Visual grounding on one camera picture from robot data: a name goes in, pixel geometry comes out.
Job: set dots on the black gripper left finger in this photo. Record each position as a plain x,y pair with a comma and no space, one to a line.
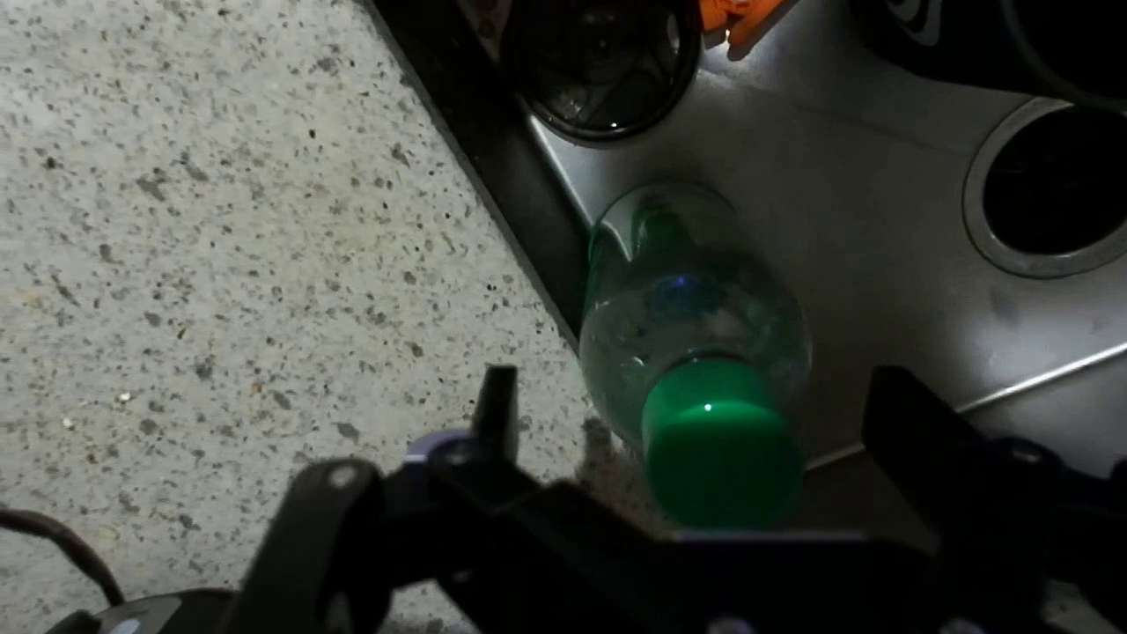
500,408

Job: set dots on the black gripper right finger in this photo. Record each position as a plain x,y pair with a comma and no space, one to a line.
929,452

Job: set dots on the clear bottle with green lid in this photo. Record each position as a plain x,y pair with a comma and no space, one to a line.
706,318

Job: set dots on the steel kitchen sink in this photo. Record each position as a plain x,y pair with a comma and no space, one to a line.
881,233

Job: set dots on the sink drain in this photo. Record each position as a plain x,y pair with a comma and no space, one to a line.
1057,179

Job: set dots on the black round cup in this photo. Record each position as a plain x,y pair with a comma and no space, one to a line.
605,57

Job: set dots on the orange object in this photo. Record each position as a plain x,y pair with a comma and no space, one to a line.
732,22

